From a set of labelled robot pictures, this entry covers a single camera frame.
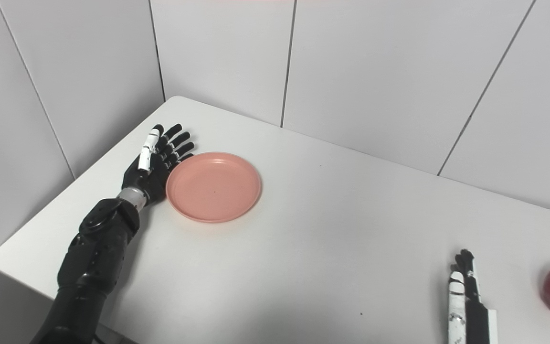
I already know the pink round plate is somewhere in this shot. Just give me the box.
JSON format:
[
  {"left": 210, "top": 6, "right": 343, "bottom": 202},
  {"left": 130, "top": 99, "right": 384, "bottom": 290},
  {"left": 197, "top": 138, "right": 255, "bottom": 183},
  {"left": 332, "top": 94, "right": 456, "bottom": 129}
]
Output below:
[{"left": 166, "top": 152, "right": 262, "bottom": 224}]

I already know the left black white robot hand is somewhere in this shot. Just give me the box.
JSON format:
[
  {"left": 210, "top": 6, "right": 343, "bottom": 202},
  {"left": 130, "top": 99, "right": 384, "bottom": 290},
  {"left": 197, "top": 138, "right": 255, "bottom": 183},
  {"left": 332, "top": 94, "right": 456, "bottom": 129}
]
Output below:
[{"left": 121, "top": 124, "right": 195, "bottom": 208}]

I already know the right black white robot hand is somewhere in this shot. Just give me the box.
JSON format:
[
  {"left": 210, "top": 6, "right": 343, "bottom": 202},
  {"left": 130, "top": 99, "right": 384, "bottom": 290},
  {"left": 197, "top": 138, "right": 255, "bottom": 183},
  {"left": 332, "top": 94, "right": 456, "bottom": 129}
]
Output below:
[{"left": 448, "top": 249, "right": 497, "bottom": 344}]

